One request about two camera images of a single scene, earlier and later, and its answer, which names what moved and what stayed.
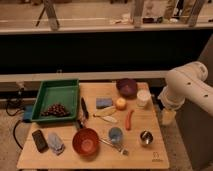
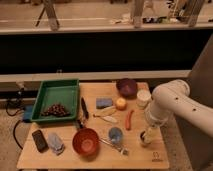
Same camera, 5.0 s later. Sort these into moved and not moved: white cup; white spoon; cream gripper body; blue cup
Moved: cream gripper body
Not moved: white cup; blue cup; white spoon
